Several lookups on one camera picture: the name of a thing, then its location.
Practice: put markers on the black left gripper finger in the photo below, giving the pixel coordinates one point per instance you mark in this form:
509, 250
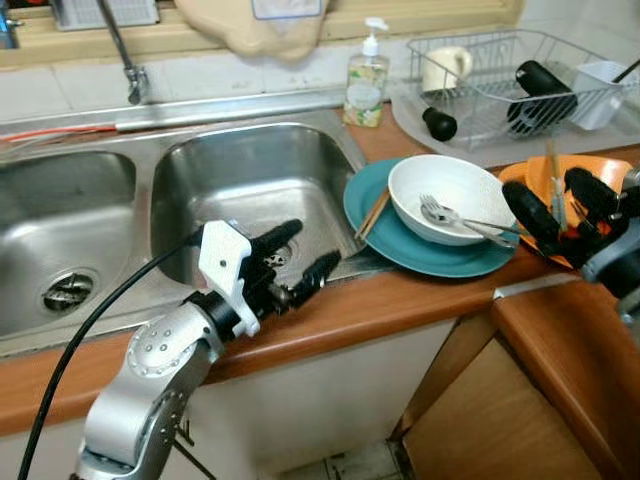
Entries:
278, 238
315, 278

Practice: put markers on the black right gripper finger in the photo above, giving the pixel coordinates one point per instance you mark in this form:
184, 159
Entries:
588, 192
528, 212

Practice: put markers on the steel spoon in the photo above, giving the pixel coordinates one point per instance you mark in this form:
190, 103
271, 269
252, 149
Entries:
490, 225

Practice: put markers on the green patterned wooden chopstick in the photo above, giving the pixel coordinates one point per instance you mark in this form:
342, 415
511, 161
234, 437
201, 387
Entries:
552, 165

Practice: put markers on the steel fork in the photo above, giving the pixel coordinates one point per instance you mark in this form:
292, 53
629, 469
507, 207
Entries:
432, 208

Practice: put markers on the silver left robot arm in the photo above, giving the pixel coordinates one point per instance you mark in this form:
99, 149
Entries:
150, 370

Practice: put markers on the orange bowl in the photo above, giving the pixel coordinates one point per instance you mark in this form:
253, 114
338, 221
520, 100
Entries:
612, 172

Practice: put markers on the stainless steel double sink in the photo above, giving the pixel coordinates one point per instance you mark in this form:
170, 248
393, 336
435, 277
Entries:
250, 190

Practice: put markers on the white ceramic bowl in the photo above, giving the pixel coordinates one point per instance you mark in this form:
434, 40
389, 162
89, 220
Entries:
450, 180

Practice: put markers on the plain wooden chopstick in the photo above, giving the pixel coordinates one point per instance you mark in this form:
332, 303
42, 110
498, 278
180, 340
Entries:
373, 214

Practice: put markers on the white plastic utensil holder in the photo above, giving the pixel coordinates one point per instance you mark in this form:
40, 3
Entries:
598, 95

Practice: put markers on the teal plate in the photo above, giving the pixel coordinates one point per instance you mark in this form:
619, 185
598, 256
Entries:
440, 262

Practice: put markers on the white sink cabinet panel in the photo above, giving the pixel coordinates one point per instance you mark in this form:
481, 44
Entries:
320, 390

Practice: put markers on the large black bottle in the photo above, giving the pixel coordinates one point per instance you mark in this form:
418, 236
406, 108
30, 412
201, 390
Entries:
540, 85

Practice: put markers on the small black bottle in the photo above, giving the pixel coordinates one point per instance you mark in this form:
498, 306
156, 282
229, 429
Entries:
440, 124

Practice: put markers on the dark thin utensil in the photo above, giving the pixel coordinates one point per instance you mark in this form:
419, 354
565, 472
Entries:
628, 70

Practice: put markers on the grey plastic drain tray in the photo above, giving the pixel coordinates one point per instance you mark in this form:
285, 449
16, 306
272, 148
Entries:
410, 130

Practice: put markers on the wooden cabinet door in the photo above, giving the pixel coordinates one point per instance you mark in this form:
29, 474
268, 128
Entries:
560, 400

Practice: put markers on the cream ceramic mug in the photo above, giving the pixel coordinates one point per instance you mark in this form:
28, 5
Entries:
445, 68

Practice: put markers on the clear soap pump bottle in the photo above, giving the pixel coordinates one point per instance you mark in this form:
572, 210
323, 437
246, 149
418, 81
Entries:
366, 90

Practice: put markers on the beige cutting board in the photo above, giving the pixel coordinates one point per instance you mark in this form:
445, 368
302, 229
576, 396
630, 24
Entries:
255, 35

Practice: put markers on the steel sink faucet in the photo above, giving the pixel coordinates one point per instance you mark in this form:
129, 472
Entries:
125, 55

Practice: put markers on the grey metal window sash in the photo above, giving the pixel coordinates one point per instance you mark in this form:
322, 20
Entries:
100, 12

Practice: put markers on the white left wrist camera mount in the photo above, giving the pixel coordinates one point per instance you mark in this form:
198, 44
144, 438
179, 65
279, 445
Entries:
222, 258

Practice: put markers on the wooden window frame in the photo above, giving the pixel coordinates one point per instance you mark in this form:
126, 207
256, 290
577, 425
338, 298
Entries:
400, 15

